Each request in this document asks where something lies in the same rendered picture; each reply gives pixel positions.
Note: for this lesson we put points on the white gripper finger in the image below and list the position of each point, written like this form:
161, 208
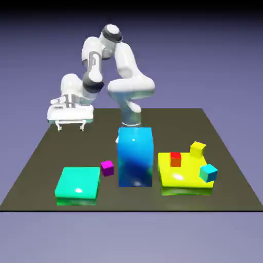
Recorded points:
82, 125
59, 125

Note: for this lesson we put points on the large teal box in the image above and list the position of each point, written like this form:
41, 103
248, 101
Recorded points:
79, 185

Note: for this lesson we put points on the small red cube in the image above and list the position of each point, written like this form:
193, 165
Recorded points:
175, 159

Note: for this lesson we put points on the small magenta cube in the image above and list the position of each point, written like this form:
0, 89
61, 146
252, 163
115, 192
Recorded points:
107, 168

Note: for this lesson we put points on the large blue box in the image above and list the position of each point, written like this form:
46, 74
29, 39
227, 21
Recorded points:
135, 157

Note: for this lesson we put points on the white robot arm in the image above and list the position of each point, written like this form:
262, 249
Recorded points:
125, 61

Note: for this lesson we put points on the small yellow cube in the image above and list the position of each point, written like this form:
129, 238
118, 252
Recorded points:
197, 149

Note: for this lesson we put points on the large yellow box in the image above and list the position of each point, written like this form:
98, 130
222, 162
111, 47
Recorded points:
185, 176

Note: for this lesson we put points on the small cyan cube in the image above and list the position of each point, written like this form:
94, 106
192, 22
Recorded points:
208, 173

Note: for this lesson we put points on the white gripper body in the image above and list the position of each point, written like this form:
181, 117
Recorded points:
69, 113

